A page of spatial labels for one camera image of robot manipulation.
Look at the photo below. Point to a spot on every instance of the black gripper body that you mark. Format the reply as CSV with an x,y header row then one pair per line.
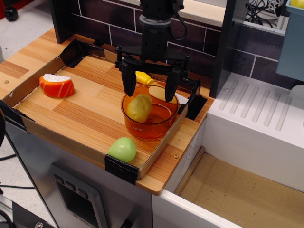
x,y
153,54

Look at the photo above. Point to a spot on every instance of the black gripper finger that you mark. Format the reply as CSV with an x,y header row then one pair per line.
x,y
172,82
128,79

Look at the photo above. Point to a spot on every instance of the yellow toy potato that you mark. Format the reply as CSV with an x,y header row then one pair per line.
x,y
140,108

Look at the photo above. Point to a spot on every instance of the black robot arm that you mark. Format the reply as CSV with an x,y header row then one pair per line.
x,y
160,11

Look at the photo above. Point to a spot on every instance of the orange transparent plastic pot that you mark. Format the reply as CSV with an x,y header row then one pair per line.
x,y
161,118

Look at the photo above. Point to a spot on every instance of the cardboard fence with black tape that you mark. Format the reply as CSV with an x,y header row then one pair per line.
x,y
85,124

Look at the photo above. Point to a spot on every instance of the salmon sushi toy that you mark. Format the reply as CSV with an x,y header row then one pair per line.
x,y
56,86

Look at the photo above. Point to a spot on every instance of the green toy pear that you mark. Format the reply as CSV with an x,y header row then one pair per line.
x,y
123,149

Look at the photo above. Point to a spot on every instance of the white toy sink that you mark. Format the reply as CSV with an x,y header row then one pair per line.
x,y
245,167

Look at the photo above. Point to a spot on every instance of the teal bin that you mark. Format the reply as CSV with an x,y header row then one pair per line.
x,y
291,62

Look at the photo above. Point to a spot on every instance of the toy oven front panel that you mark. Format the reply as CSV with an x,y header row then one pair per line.
x,y
80,199

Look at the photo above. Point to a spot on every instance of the yellow object in bin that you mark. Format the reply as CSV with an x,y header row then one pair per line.
x,y
297,3

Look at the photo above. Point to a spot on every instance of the yellow handled toy spatula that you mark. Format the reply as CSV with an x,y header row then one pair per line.
x,y
144,79

